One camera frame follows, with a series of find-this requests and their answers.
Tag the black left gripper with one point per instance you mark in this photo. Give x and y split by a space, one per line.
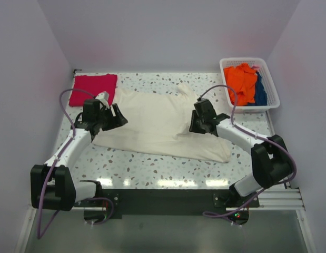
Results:
116 122

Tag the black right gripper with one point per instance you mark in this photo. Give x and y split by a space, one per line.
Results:
193 128

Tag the cream white t-shirt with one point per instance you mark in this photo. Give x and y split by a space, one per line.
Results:
159 124

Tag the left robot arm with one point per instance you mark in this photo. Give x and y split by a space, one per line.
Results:
52 185

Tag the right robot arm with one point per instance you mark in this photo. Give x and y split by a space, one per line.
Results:
271 162

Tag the folded red t-shirt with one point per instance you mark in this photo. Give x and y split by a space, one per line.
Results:
94 85

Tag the orange t-shirt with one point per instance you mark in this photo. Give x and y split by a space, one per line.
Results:
242 79

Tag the blue t-shirt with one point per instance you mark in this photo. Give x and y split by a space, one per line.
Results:
260 97

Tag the white plastic laundry basket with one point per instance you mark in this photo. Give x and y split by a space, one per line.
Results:
273 101

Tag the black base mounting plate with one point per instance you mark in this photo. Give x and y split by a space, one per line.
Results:
174 202

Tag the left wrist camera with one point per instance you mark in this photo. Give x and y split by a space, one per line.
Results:
103 98

